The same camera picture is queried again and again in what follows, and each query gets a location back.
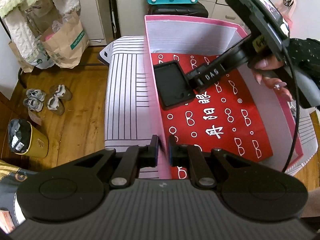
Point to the plain brown paper bag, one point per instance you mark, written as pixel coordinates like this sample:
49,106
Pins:
17,55

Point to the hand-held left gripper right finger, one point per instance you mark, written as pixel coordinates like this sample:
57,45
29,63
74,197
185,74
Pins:
172,150

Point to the brown paper bag green print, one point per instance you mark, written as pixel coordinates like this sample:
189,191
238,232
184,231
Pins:
67,47

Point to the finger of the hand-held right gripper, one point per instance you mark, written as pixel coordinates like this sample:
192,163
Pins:
211,76
197,71

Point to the yellow trash bin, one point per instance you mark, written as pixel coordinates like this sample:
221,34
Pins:
37,142

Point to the black plastic tray cover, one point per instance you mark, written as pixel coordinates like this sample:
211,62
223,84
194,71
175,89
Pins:
170,85

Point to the person's right hand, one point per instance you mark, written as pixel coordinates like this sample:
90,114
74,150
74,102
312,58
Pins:
265,63

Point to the pink storage box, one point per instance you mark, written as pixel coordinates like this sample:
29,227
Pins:
190,35

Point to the orange box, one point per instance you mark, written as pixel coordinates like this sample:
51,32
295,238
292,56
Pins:
5,220

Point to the black bin liner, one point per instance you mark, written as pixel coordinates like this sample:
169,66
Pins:
17,132

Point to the white bag green logo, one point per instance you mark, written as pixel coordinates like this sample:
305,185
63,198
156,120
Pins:
42,60

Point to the white refrigerator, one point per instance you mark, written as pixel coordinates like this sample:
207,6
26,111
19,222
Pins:
307,10

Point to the black metal clothes rack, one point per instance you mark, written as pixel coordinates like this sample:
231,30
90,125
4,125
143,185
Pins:
22,77

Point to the light wood cabinet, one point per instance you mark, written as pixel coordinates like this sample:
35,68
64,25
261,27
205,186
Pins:
92,17

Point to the grey sneaker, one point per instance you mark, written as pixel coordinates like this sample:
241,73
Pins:
36,94
32,105

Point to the beige wardrobe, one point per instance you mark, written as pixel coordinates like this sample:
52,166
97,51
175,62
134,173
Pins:
130,10

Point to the pink plastic bag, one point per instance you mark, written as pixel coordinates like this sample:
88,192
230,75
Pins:
291,10

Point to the yellow dark printed cloth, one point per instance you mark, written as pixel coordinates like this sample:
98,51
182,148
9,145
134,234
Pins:
10,170

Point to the black suitcase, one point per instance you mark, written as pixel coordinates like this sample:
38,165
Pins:
175,11

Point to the person's right forearm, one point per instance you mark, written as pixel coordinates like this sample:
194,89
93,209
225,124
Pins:
305,52

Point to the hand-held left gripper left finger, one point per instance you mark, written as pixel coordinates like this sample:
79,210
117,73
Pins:
155,148

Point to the red printed paper sheet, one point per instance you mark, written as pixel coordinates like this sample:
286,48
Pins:
212,120

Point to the small paper slip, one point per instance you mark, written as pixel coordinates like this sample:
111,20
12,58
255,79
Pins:
35,118

